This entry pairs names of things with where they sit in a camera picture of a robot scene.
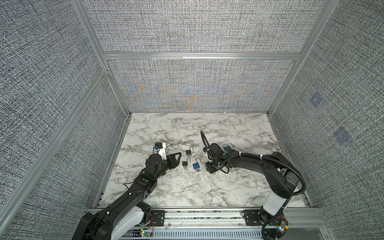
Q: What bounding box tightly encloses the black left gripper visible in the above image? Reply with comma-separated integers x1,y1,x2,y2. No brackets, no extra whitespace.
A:
154,151,182,181

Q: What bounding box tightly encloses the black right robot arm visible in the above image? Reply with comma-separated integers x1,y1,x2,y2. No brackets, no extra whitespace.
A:
203,144,307,217

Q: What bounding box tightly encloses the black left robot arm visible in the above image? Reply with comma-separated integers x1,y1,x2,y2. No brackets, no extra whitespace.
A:
72,153,182,240

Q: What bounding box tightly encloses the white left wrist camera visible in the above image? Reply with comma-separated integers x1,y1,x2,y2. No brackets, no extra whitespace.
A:
153,142,167,160

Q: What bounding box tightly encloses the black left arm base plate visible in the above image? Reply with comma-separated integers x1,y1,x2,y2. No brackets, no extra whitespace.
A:
136,210,166,228

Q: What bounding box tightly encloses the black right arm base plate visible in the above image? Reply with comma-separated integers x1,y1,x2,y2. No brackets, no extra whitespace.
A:
241,210,288,227

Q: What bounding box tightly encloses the aluminium front frame rail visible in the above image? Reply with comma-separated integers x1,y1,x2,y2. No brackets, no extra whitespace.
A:
118,207,337,240

